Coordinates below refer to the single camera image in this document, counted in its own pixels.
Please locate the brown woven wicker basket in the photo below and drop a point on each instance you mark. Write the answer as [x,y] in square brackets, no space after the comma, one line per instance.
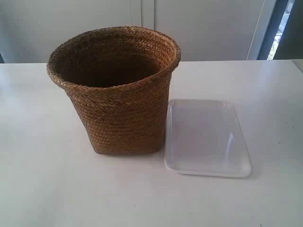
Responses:
[118,80]

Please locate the white rectangular plastic tray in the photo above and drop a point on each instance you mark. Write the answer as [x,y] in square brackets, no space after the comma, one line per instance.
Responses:
[204,138]

